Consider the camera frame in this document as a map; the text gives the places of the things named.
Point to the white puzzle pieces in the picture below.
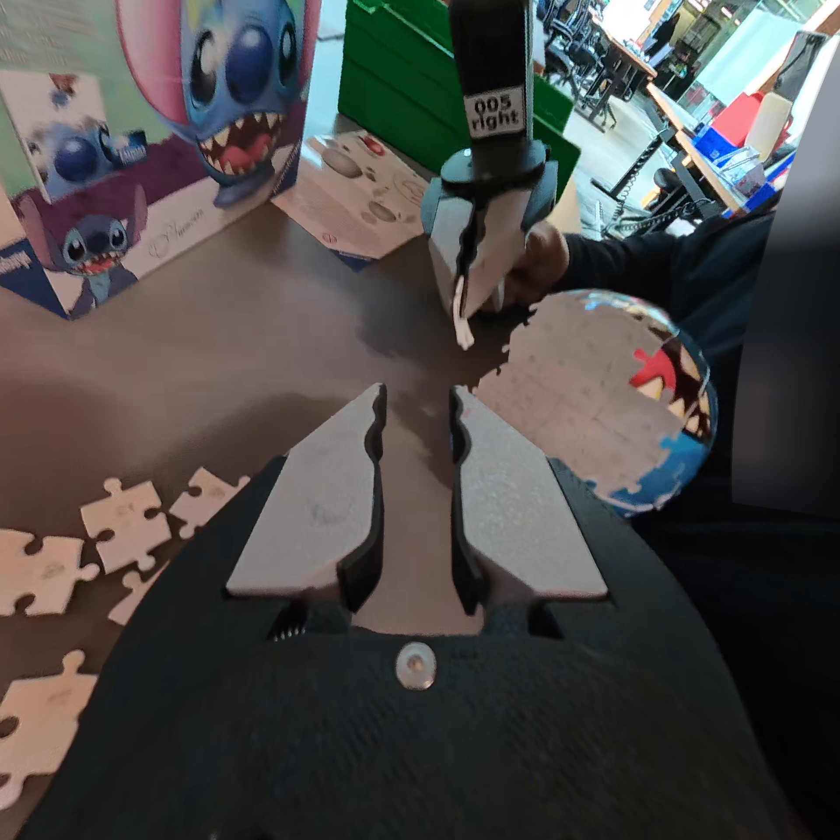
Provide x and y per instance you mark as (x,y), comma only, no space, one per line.
(121,518)

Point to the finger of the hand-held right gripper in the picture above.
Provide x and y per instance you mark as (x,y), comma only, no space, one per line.
(447,236)
(502,243)

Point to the colourful cardboard puzzle box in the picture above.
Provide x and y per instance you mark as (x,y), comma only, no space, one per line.
(131,164)

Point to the tan cardboard sheet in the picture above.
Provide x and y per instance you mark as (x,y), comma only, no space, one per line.
(771,124)

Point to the black desk frame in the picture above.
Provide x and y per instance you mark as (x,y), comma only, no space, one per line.
(640,157)

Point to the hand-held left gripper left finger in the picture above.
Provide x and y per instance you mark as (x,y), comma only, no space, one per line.
(315,518)

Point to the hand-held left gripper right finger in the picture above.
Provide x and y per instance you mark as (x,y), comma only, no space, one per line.
(525,525)

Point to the blue white puzzle ball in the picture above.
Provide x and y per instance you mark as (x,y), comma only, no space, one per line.
(571,394)

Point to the white instruction leaflet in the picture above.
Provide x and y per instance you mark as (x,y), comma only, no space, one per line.
(354,197)

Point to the red box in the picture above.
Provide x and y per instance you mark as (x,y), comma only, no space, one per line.
(735,118)

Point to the stacked green plastic bins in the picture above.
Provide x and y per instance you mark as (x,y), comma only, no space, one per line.
(394,79)

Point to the cluttered wooden desk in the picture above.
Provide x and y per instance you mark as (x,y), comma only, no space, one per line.
(695,157)

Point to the person's right hand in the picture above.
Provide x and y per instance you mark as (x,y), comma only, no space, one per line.
(541,262)

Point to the white puzzle piece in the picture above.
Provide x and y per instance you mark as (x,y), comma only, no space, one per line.
(463,315)

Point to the black swivel chair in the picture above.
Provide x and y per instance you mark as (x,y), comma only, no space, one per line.
(676,190)

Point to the blue storage bins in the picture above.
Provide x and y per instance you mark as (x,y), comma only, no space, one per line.
(748,180)

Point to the row of office chairs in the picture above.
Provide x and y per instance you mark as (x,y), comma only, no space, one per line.
(577,52)

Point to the person's right forearm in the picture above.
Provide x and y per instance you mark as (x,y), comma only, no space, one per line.
(656,269)

